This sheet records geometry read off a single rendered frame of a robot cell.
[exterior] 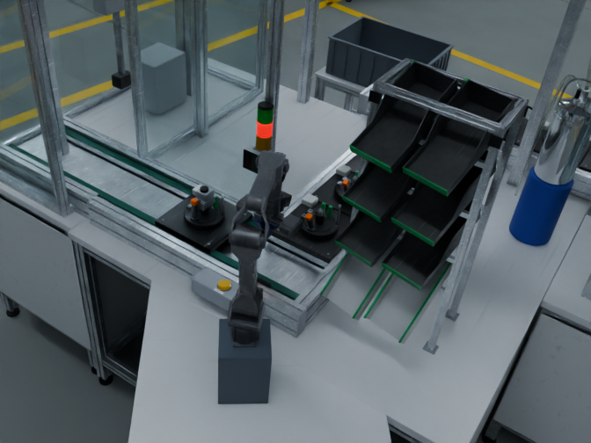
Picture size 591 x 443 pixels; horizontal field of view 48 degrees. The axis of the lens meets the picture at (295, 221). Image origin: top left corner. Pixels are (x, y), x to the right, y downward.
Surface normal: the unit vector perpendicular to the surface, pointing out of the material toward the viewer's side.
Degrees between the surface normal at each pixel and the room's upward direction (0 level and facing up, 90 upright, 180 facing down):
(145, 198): 0
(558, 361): 90
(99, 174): 0
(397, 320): 45
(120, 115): 0
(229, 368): 90
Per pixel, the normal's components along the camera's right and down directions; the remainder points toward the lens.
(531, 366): -0.55, 0.50
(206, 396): 0.07, -0.77
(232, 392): 0.07, 0.64
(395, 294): -0.43, -0.25
